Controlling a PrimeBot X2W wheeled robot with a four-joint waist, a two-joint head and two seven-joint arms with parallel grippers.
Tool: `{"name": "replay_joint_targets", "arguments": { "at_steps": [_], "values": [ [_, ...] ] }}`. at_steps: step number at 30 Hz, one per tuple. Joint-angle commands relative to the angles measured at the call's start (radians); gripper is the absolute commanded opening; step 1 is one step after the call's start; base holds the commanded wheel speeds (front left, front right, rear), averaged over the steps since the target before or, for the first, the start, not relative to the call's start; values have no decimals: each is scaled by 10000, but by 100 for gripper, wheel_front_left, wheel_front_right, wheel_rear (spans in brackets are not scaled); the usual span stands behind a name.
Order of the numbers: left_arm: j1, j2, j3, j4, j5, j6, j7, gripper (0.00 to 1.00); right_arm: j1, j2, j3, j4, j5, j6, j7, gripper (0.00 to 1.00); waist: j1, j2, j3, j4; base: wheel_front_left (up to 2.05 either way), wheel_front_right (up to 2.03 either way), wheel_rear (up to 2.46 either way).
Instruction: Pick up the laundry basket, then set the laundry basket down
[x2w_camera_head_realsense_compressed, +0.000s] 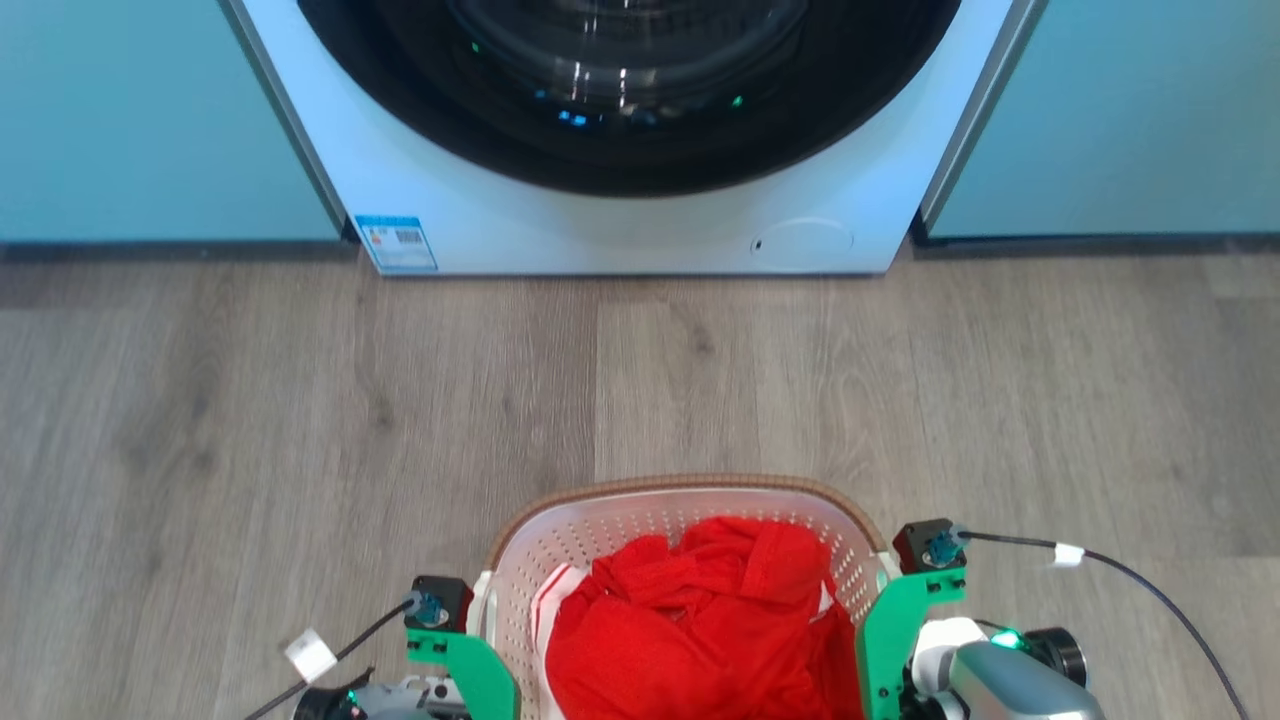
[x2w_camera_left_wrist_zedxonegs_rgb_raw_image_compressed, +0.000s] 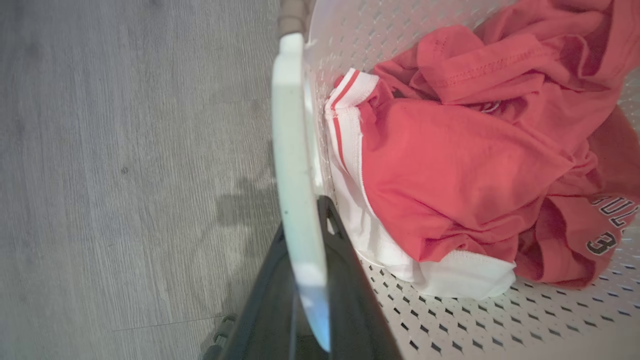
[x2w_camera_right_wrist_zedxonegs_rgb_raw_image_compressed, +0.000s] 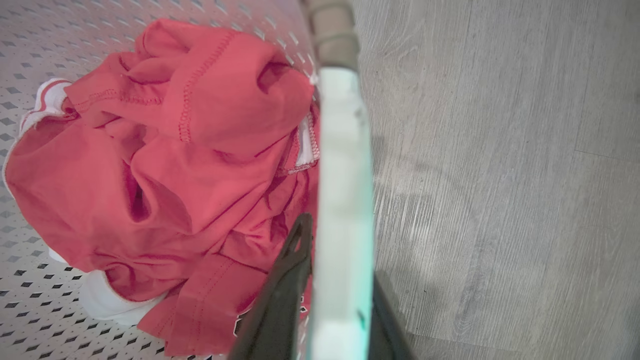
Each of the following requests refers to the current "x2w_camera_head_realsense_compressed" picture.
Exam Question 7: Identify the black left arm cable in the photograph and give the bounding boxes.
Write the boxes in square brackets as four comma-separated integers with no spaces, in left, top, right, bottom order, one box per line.
[243,596,423,720]

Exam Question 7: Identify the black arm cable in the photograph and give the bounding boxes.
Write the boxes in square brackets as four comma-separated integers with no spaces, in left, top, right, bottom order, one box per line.
[958,530,1253,720]
[243,596,423,720]

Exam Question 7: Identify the blue energy label sticker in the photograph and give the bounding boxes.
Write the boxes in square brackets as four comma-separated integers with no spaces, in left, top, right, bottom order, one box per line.
[355,214,439,273]

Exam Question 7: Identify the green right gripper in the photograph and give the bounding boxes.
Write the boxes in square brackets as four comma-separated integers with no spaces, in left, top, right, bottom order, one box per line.
[855,570,969,720]

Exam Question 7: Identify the white perforated laundry basket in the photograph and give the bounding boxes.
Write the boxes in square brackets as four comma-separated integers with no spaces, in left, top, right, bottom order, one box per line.
[482,474,902,720]

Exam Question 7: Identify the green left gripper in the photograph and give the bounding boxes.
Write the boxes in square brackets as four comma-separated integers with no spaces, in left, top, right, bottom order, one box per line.
[405,630,522,720]

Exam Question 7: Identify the teal cabinet panel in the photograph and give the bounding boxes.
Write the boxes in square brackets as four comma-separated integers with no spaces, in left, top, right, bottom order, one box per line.
[918,0,1280,241]
[0,0,347,245]

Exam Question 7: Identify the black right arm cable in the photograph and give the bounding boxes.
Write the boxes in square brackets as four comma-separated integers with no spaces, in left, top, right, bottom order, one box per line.
[958,530,1253,720]

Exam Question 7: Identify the black round washer door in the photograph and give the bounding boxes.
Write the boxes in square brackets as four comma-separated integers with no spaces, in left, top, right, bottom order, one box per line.
[297,0,963,198]

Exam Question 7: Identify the white front-load washing machine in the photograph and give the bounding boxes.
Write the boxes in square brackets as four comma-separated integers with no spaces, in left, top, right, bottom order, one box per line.
[222,0,1047,278]

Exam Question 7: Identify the white garment with red stripe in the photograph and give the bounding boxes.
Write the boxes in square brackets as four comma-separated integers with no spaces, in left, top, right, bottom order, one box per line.
[529,563,593,720]

